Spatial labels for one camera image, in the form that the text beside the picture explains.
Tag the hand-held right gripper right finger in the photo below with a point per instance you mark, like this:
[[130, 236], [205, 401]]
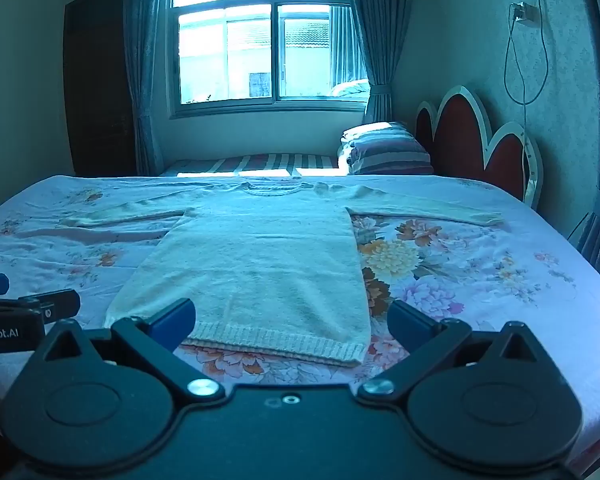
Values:
[[407, 325]]

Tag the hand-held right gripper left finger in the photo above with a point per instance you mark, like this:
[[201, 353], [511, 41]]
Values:
[[172, 322]]

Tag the white knit sweater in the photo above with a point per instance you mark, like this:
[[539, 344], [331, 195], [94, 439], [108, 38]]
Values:
[[260, 260]]

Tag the floral bed sheet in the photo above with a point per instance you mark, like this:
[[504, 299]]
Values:
[[480, 280]]

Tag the striped pillow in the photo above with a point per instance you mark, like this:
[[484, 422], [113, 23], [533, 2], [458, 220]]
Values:
[[387, 152]]

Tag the striped mattress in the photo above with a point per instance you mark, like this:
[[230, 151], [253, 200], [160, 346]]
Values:
[[260, 164]]

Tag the red and white headboard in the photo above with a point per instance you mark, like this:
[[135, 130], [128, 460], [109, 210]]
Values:
[[460, 140]]

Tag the bedding on window sill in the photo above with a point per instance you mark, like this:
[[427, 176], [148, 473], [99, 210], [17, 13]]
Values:
[[350, 89]]

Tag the window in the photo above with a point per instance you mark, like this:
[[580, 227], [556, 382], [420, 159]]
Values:
[[250, 50]]

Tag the wall socket with charger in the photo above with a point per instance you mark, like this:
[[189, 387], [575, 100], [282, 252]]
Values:
[[525, 12]]

